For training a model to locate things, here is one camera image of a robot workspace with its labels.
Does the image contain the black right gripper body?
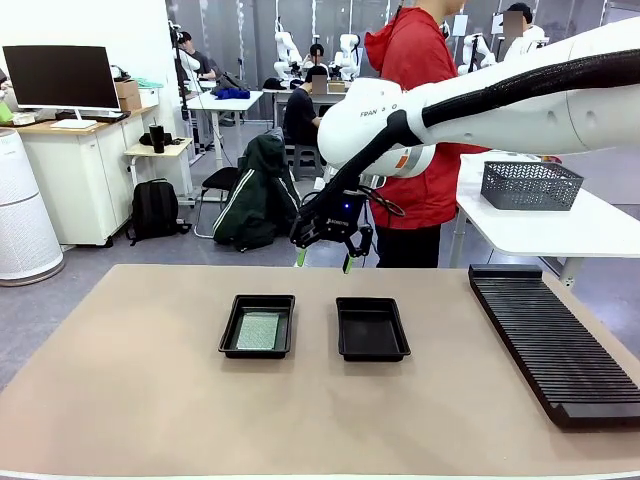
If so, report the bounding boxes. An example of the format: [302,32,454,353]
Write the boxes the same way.
[302,187,369,236]

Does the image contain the green circuit board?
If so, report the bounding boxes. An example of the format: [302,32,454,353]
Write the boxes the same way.
[235,311,280,351]

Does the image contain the black ESD tray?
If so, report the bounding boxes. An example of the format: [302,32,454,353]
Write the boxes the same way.
[217,293,297,360]
[335,296,412,363]

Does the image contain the grey plastic stool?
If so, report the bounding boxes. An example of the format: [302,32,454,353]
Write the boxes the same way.
[291,143,324,182]

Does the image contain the dark green jacket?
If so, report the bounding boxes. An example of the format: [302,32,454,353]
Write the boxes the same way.
[212,133,306,253]

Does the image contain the seated person in black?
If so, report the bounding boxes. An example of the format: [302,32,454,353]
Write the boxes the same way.
[282,64,331,151]

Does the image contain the black chair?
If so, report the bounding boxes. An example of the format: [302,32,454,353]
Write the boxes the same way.
[193,166,240,239]

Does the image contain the black backpack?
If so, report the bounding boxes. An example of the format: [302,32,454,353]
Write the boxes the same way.
[125,178,193,247]

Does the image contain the white background table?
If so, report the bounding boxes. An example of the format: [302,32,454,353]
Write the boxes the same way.
[187,89,265,156]

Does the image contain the small wooden side table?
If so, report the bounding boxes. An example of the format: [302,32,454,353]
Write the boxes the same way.
[123,137,197,208]

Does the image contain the grey plastic basket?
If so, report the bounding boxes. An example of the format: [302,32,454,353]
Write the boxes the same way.
[480,160,585,212]

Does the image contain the person in red jacket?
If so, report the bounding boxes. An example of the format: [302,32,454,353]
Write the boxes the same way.
[363,0,494,269]

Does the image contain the black tumbler with straw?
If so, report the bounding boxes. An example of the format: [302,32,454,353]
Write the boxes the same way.
[148,117,166,154]

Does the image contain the white side table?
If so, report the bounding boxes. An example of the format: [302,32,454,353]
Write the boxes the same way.
[454,152,640,282]

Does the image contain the seated person with dark shirt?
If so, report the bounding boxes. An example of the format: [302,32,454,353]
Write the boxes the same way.
[177,30,217,81]

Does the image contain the black slotted board rack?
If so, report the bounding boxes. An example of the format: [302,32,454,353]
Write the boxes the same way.
[467,264,640,429]

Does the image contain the cardboard box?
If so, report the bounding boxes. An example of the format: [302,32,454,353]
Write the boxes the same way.
[113,78,143,112]

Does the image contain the white cabinet with wooden top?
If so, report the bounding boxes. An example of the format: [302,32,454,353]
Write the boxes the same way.
[9,104,160,247]

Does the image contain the black keyboard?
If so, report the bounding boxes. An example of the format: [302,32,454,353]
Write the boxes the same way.
[54,110,132,124]

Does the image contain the person in white jacket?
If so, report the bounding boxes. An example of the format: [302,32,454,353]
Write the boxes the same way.
[502,2,549,62]

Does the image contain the black computer monitor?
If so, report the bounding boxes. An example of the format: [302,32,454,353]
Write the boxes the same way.
[2,44,122,130]

